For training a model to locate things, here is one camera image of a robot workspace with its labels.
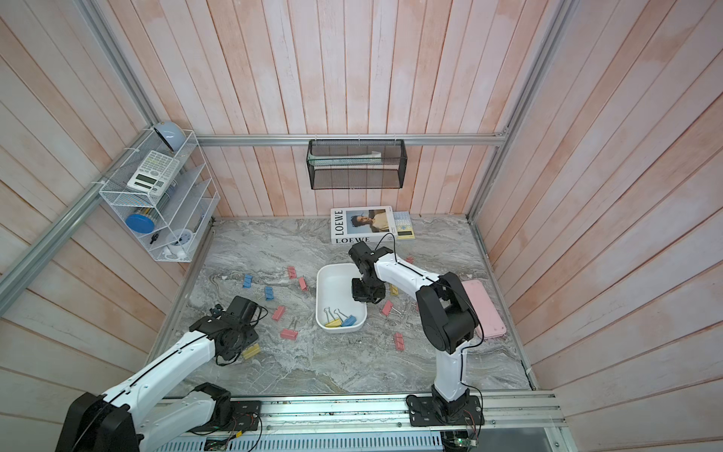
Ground yellow binder clip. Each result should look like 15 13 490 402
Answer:
241 344 261 361

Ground white storage box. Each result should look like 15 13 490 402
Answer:
316 264 367 333

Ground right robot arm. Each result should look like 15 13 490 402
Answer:
348 242 485 428

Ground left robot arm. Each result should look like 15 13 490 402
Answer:
56 296 268 451

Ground blue clip in box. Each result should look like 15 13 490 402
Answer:
342 316 357 327

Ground yellow clip in box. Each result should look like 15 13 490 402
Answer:
324 308 343 328

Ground white Loewe book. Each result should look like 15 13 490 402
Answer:
329 206 398 245

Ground small yellow book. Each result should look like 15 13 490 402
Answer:
394 211 415 239

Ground white tape roll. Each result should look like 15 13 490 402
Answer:
164 229 194 260

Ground papers in mesh basket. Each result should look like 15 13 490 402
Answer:
307 153 383 167

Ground blue lid container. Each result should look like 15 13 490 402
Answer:
125 207 157 235

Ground white calculator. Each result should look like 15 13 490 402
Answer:
126 151 181 197

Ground black mesh wall basket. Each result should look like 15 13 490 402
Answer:
306 139 408 190

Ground white wire shelf rack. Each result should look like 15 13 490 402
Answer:
100 129 220 263

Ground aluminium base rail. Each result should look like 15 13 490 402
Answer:
95 391 572 452

